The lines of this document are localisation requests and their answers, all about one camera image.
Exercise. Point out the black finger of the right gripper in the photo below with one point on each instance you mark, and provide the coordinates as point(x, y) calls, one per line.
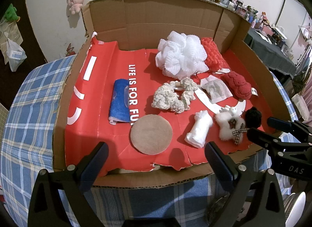
point(299, 130)
point(287, 158)

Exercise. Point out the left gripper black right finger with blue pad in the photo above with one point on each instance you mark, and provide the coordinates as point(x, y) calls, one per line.
point(254, 198)

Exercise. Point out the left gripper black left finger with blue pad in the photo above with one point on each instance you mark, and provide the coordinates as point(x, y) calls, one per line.
point(46, 207)

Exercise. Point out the black pompom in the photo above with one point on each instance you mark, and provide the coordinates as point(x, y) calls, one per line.
point(253, 118)

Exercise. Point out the white fluffy plush with bow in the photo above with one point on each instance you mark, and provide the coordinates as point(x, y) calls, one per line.
point(231, 125)

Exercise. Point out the white towel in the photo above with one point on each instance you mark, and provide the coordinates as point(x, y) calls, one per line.
point(197, 135)

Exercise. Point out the round tan powder puff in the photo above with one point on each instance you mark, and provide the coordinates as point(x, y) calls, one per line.
point(151, 134)

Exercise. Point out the red mesh bath sponge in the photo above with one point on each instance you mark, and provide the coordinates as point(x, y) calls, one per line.
point(214, 60)

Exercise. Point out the cream knitted scrunchie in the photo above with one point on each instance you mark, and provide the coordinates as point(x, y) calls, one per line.
point(175, 96)

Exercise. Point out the white mesh bath pouf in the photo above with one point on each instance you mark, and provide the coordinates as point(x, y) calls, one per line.
point(181, 56)

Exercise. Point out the large glass jar metal lid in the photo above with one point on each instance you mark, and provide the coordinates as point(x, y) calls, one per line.
point(294, 205)

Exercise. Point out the dark green covered side table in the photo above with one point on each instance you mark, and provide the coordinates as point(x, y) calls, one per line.
point(270, 54)

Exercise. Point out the clear packet white mask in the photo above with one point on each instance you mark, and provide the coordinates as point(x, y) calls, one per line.
point(216, 89)

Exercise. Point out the blue plaid tablecloth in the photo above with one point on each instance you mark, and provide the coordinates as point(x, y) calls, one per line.
point(27, 148)

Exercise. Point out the white wardrobe cabinet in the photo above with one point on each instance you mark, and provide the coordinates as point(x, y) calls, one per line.
point(292, 15)

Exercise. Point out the red paper box liner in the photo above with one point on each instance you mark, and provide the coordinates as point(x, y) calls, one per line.
point(88, 114)

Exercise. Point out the blue folded cloth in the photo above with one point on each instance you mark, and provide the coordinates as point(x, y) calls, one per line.
point(119, 107)

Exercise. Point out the open cardboard box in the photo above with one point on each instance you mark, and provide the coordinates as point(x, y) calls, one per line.
point(141, 24)

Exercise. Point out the plastic bag on door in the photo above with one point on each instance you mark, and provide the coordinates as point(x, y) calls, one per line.
point(15, 53)

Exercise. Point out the green plush on door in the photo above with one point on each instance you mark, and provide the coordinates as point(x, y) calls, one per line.
point(10, 14)

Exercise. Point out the dark wooden door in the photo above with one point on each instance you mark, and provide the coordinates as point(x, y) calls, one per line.
point(22, 33)

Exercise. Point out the pink plush bunny on wall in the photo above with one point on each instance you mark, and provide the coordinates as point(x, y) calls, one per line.
point(75, 6)

